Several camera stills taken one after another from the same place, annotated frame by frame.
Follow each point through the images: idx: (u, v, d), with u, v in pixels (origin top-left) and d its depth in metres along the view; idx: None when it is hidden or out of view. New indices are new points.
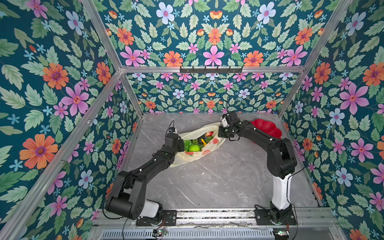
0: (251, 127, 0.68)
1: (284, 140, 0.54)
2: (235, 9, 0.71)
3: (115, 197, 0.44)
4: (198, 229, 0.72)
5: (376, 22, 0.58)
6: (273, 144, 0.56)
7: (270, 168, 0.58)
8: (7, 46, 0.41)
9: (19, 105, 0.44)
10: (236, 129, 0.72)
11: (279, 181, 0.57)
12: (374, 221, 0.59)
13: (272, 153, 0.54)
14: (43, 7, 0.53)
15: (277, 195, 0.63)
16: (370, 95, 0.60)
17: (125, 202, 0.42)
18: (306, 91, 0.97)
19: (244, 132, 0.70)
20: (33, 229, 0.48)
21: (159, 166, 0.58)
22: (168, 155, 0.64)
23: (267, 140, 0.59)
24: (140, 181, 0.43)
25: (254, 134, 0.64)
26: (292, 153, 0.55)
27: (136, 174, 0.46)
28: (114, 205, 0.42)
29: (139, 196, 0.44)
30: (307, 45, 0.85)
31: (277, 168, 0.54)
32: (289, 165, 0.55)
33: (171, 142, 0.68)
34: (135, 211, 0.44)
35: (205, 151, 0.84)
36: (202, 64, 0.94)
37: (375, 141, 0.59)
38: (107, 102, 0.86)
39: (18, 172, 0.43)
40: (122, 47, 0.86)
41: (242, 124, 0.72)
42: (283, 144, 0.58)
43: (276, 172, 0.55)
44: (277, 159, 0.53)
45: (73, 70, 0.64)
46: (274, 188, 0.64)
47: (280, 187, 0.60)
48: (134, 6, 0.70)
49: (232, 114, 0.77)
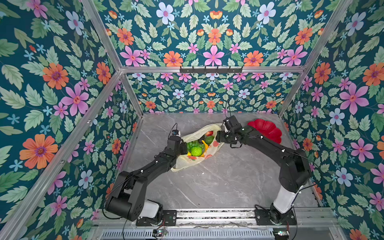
0: (257, 135, 0.61)
1: (297, 151, 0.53)
2: (235, 9, 0.72)
3: (115, 197, 0.44)
4: (197, 229, 0.72)
5: (376, 22, 0.58)
6: (287, 157, 0.49)
7: (283, 182, 0.52)
8: (7, 46, 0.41)
9: (19, 105, 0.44)
10: (238, 137, 0.65)
11: (289, 192, 0.51)
12: (374, 221, 0.59)
13: (287, 168, 0.47)
14: (43, 7, 0.53)
15: (283, 202, 0.60)
16: (370, 95, 0.60)
17: (124, 203, 0.42)
18: (306, 91, 0.97)
19: (249, 140, 0.62)
20: (33, 230, 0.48)
21: (160, 169, 0.59)
22: (170, 157, 0.64)
23: (279, 151, 0.52)
24: (141, 182, 0.43)
25: (262, 143, 0.57)
26: (307, 165, 0.49)
27: (137, 175, 0.46)
28: (113, 205, 0.42)
29: (139, 197, 0.44)
30: (307, 45, 0.85)
31: (293, 183, 0.48)
32: (304, 178, 0.49)
33: (173, 145, 0.69)
34: (133, 213, 0.43)
35: (207, 155, 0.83)
36: (202, 64, 0.94)
37: (375, 141, 0.59)
38: (107, 102, 0.86)
39: (18, 172, 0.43)
40: (122, 47, 0.86)
41: (245, 130, 0.65)
42: (296, 156, 0.52)
43: (290, 187, 0.50)
44: (293, 174, 0.47)
45: (73, 70, 0.64)
46: (280, 194, 0.60)
47: (288, 196, 0.56)
48: (134, 6, 0.70)
49: (232, 119, 0.69)
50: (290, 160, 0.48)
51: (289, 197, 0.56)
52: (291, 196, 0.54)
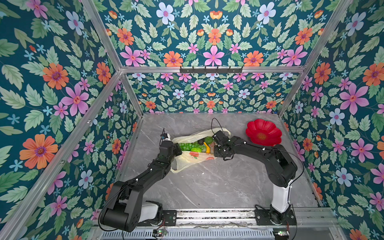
0: (242, 141, 0.67)
1: (276, 147, 0.54)
2: (235, 9, 0.72)
3: (110, 208, 0.42)
4: (197, 229, 0.72)
5: (376, 22, 0.58)
6: (268, 153, 0.53)
7: (273, 178, 0.54)
8: (7, 46, 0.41)
9: (19, 104, 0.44)
10: (226, 148, 0.71)
11: (281, 188, 0.55)
12: (374, 221, 0.59)
13: (269, 164, 0.51)
14: (43, 7, 0.53)
15: (278, 199, 0.61)
16: (370, 95, 0.60)
17: (121, 214, 0.41)
18: (306, 91, 0.97)
19: (236, 148, 0.67)
20: (33, 229, 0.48)
21: (155, 176, 0.58)
22: (164, 165, 0.64)
23: (260, 150, 0.57)
24: (137, 190, 0.43)
25: (246, 148, 0.62)
26: (289, 158, 0.53)
27: (132, 184, 0.46)
28: (108, 218, 0.41)
29: (135, 206, 0.43)
30: (307, 45, 0.85)
31: (280, 178, 0.50)
32: (290, 172, 0.52)
33: (166, 152, 0.68)
34: (131, 223, 0.42)
35: (209, 156, 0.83)
36: (202, 64, 0.94)
37: (375, 141, 0.59)
38: (107, 102, 0.86)
39: (18, 172, 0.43)
40: (122, 47, 0.86)
41: (231, 140, 0.71)
42: (277, 151, 0.56)
43: (280, 182, 0.52)
44: (276, 169, 0.50)
45: (73, 70, 0.64)
46: (274, 193, 0.62)
47: (281, 193, 0.58)
48: (134, 6, 0.70)
49: (219, 134, 0.76)
50: (270, 156, 0.51)
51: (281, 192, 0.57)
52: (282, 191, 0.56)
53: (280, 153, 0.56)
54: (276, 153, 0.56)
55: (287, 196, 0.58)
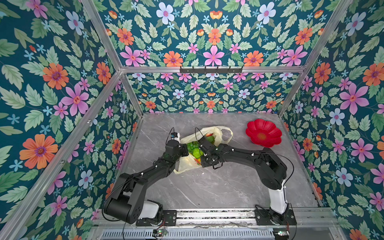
0: (229, 148, 0.66)
1: (264, 151, 0.54)
2: (235, 9, 0.71)
3: (114, 198, 0.43)
4: (197, 229, 0.72)
5: (376, 22, 0.58)
6: (258, 159, 0.53)
7: (266, 183, 0.54)
8: (7, 46, 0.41)
9: (19, 105, 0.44)
10: (215, 157, 0.68)
11: (277, 191, 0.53)
12: (374, 221, 0.59)
13: (261, 169, 0.50)
14: (43, 7, 0.53)
15: (276, 202, 0.61)
16: (370, 95, 0.60)
17: (124, 205, 0.42)
18: (306, 91, 0.97)
19: (225, 156, 0.65)
20: (33, 230, 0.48)
21: (159, 173, 0.59)
22: (169, 163, 0.65)
23: (250, 156, 0.56)
24: (141, 184, 0.44)
25: (235, 155, 0.61)
26: (278, 159, 0.54)
27: (137, 177, 0.47)
28: (112, 208, 0.42)
29: (138, 199, 0.44)
30: (307, 45, 0.85)
31: (274, 181, 0.50)
32: (281, 173, 0.52)
33: (171, 151, 0.69)
34: (132, 215, 0.43)
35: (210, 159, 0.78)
36: (202, 64, 0.94)
37: (375, 141, 0.59)
38: (107, 102, 0.86)
39: (18, 172, 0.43)
40: (122, 47, 0.86)
41: (219, 149, 0.69)
42: (266, 155, 0.57)
43: (274, 185, 0.51)
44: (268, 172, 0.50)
45: (73, 70, 0.64)
46: (271, 196, 0.61)
47: (278, 196, 0.58)
48: (134, 6, 0.70)
49: (206, 142, 0.74)
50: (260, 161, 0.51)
51: (277, 194, 0.57)
52: (278, 194, 0.56)
53: (269, 156, 0.56)
54: (265, 156, 0.56)
55: (283, 196, 0.58)
